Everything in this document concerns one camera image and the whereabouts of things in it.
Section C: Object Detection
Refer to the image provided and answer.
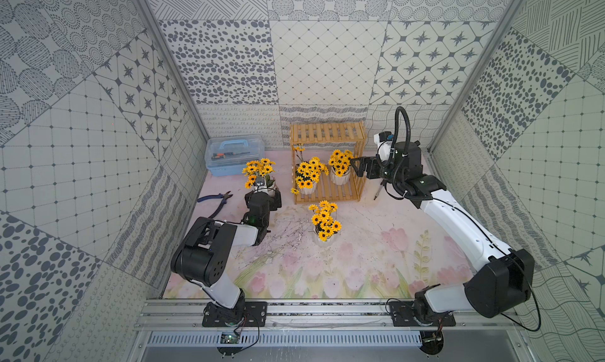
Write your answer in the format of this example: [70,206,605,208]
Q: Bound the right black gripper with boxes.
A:
[350,156,405,187]

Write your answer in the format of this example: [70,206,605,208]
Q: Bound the sunflower pot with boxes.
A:
[329,149,354,186]
[291,157,329,195]
[242,158,276,196]
[308,201,343,242]

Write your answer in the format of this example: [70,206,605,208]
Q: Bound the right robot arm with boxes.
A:
[351,141,535,324]

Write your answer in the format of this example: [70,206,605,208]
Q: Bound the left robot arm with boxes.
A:
[170,189,281,326]

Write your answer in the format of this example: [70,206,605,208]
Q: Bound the wooden two-tier shelf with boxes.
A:
[290,121,367,204]

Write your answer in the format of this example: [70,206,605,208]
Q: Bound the blue plastic tool box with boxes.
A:
[205,135,265,177]

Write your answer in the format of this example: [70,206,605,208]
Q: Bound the floral table mat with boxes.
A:
[162,148,483,300]

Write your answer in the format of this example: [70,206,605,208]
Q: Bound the black handled screwdriver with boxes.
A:
[373,182,384,201]

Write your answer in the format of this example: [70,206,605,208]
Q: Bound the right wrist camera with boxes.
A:
[373,131,393,163]

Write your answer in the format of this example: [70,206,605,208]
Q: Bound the blue handled pliers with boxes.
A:
[196,190,234,221]

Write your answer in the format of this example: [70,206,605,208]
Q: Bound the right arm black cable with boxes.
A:
[394,106,412,155]

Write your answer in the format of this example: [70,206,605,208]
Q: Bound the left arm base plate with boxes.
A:
[202,301,268,327]

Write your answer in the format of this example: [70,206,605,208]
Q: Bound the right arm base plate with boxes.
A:
[384,298,456,327]

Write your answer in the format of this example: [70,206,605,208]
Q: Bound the aluminium rail frame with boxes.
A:
[134,297,523,333]

